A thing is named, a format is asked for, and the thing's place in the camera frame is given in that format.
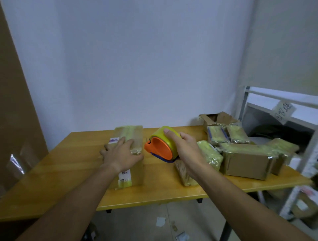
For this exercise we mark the small box with 031 label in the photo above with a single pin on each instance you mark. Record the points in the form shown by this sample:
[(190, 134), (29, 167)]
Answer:
[(212, 154)]

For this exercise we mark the person's right forearm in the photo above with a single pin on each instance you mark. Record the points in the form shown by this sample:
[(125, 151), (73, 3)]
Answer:
[(248, 211)]

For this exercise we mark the taped box with label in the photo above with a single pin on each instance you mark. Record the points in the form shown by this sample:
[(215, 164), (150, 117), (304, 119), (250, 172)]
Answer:
[(183, 178)]

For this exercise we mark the handwritten paper sign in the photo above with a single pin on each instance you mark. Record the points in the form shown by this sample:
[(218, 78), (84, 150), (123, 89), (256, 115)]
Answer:
[(283, 111)]

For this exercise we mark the large pink label cardboard box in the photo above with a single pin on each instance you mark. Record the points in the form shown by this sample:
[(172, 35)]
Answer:
[(137, 173)]

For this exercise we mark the white paper scrap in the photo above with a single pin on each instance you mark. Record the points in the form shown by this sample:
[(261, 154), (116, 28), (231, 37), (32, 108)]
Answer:
[(160, 222)]

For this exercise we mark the large brown cardboard sheet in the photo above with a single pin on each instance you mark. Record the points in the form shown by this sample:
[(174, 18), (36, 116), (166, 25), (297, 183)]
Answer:
[(17, 124)]

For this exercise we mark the row of cardboard boxes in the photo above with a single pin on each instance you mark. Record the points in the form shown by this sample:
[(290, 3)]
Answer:
[(212, 119)]

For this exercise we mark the person's left hand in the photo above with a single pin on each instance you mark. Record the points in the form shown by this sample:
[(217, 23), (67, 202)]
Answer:
[(121, 156)]

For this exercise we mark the black metal table leg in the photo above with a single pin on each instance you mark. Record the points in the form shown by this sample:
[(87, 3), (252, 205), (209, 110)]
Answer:
[(108, 211), (225, 232)]

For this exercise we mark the white metal shelf rack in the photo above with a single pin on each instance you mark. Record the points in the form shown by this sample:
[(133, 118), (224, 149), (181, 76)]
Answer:
[(280, 49)]

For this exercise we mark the person's left forearm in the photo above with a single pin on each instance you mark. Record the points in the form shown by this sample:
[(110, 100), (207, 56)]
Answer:
[(67, 211)]

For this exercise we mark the orange dispenser with yellow tape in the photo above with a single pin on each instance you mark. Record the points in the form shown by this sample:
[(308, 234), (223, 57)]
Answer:
[(160, 147)]

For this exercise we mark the black bag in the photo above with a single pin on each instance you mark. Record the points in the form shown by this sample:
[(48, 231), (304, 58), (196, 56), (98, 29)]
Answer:
[(280, 132)]

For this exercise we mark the taped box with blue stripe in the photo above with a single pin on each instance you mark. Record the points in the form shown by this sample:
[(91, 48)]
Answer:
[(217, 135)]

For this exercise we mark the silver foil packet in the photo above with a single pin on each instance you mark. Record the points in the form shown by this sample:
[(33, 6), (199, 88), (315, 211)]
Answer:
[(182, 236)]

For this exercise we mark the yellow wooden table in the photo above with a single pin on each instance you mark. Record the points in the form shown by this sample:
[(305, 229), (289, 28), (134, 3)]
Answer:
[(62, 173)]

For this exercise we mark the person's right hand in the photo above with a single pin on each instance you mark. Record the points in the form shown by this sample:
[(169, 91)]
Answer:
[(188, 156)]

